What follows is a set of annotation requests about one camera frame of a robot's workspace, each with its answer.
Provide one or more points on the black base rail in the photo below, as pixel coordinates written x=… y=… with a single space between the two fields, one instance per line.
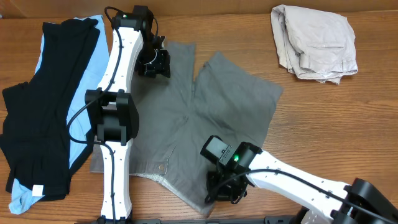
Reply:
x=285 y=219

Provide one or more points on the light blue shirt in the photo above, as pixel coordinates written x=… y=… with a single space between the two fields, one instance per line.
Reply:
x=21 y=197

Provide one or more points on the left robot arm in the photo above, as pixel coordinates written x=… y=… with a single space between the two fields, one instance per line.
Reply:
x=112 y=113

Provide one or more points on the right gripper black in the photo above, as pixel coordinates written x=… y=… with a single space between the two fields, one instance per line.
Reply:
x=217 y=194

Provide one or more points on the beige folded trousers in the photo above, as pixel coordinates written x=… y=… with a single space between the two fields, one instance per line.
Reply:
x=314 y=45

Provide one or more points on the black garment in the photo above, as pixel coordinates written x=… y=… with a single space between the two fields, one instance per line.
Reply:
x=35 y=139

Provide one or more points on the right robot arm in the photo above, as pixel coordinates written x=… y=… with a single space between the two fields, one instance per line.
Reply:
x=322 y=200

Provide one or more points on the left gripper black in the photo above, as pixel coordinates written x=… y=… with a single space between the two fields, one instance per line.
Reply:
x=162 y=66

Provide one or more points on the grey shorts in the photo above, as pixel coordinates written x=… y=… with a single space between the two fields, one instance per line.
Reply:
x=178 y=114

